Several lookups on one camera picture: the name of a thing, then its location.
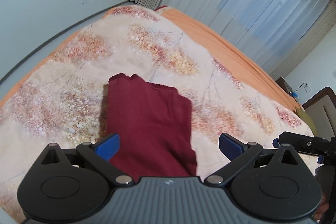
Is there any white wall socket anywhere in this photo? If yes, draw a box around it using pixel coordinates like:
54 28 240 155
303 84 311 94

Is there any dark wooden nightstand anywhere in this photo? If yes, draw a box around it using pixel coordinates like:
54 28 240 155
276 77 298 102

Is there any blue object on nightstand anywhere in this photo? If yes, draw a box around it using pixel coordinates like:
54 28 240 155
291 92 299 98

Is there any dark red long-sleeve shirt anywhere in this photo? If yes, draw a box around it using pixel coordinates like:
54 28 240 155
106 73 197 180

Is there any olive green pillow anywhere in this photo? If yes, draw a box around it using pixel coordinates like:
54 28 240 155
295 108 318 136

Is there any floral peach duvet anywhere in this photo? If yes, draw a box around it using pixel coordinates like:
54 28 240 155
1 5 312 222

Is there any beige drape right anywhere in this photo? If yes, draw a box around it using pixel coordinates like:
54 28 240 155
270 0 335 80

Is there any person's right hand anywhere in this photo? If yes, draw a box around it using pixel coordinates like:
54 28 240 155
313 193 335 224

